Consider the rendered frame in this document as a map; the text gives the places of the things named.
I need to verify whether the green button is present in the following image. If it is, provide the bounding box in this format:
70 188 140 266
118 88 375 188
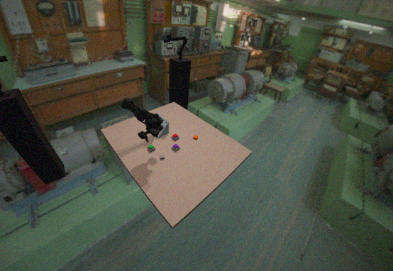
148 144 155 152

